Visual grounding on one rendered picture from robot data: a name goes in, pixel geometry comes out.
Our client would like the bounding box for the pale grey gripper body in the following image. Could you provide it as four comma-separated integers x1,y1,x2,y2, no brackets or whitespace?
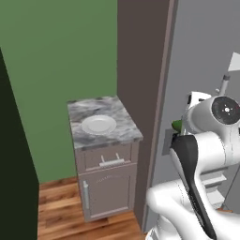
161,128,175,157

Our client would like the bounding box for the green avocado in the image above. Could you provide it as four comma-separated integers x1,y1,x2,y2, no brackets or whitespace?
171,119,184,133

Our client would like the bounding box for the white fridge shelf rack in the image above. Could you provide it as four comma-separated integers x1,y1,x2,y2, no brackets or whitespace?
200,166,228,210

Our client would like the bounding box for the white plate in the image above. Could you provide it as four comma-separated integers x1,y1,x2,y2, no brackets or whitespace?
81,114,118,136

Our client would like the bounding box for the white triangular fridge part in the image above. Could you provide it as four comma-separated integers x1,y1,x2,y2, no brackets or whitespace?
227,52,240,74

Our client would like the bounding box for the grey fridge door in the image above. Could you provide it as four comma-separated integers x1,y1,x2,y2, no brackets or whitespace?
142,0,240,233

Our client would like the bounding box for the grey cupboard door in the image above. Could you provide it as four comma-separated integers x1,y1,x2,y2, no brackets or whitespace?
77,163,139,221

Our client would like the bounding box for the grey drawer front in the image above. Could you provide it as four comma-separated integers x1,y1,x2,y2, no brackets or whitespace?
75,142,139,174

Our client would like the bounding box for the brown tall side panel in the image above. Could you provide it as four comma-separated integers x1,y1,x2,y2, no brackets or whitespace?
116,0,176,227

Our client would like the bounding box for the silver drawer handle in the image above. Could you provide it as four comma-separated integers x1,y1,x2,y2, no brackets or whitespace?
98,152,126,169

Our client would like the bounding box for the pale grey fridge post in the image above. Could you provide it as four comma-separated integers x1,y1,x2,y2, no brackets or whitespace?
215,73,232,97

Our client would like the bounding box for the silver cupboard door handle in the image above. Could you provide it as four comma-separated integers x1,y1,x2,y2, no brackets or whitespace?
82,180,91,211

